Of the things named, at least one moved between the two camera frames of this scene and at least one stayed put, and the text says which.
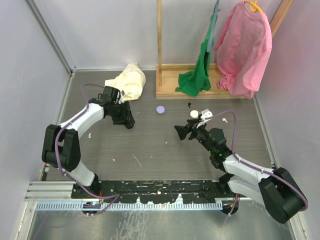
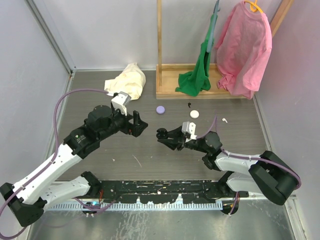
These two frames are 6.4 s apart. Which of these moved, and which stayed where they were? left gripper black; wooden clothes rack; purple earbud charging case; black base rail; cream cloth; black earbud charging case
Moved: black earbud charging case; left gripper black
Stayed: black base rail; purple earbud charging case; wooden clothes rack; cream cloth
